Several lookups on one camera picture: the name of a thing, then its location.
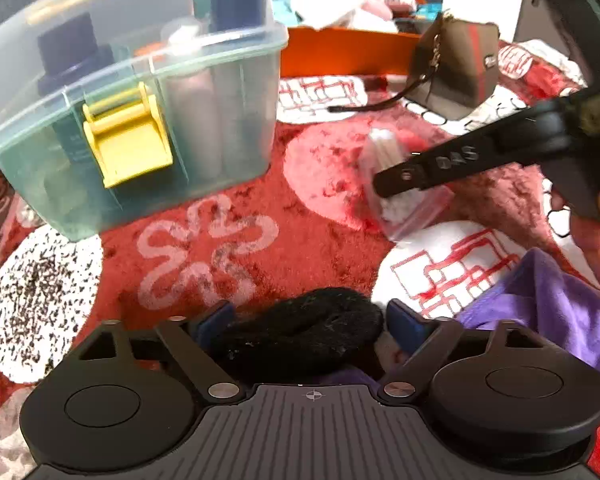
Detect olive pouch with red stripe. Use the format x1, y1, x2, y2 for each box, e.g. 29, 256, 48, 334
326, 10, 502, 122

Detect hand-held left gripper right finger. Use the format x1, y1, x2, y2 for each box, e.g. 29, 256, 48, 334
380, 298, 551, 405

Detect black fuzzy scrunchie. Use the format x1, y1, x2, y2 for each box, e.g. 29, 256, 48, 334
209, 287, 386, 377

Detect clear plastic storage box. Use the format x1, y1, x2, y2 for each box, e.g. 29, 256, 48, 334
0, 0, 290, 242

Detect person's right hand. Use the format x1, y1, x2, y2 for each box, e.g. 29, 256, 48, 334
550, 185, 600, 295

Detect bag of cotton swabs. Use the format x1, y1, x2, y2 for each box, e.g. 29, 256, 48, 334
357, 127, 456, 242

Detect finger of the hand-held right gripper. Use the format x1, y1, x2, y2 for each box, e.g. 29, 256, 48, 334
372, 119, 503, 200

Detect purple towel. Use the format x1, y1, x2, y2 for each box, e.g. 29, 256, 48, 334
325, 247, 600, 386

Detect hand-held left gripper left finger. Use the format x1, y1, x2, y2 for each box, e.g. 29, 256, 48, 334
70, 299, 248, 405

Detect orange cardboard box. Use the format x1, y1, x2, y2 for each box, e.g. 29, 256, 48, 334
267, 0, 428, 80

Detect dark blue capped bottle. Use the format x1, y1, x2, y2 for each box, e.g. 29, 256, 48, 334
36, 12, 116, 96
210, 0, 268, 33

